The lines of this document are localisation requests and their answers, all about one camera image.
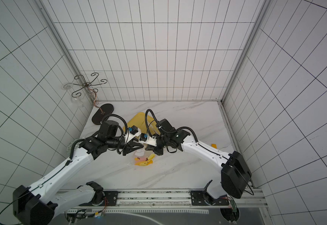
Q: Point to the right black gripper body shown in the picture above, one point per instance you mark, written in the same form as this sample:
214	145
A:
158	147

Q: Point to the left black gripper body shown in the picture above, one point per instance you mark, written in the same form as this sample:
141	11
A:
126	147

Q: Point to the clear resealable zip bag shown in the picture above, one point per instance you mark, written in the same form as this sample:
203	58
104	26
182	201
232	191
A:
143	158

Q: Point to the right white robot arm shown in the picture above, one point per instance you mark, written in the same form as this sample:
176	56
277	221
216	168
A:
235	173

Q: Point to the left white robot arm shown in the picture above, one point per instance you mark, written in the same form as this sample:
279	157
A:
40	202

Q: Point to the yellow plastic tray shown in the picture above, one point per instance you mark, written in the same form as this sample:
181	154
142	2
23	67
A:
139	121

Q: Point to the black round rack base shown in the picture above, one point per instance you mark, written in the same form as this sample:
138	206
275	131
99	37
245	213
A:
102	111

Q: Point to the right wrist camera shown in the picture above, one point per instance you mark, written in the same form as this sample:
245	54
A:
146	139

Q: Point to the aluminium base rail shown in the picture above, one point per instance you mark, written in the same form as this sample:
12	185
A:
164	201

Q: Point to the black wire cup rack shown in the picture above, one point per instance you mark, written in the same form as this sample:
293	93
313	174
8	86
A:
89	86

